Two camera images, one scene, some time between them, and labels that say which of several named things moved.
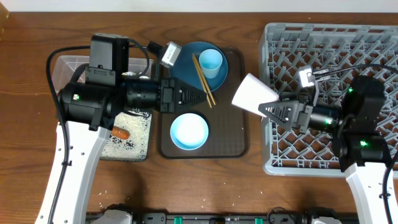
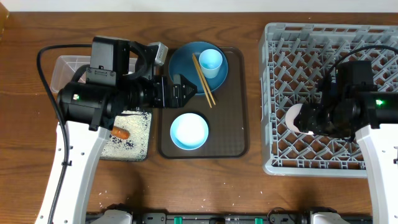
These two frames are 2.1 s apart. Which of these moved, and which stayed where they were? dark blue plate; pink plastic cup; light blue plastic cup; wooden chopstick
Moved: pink plastic cup
Stayed: light blue plastic cup; dark blue plate; wooden chopstick
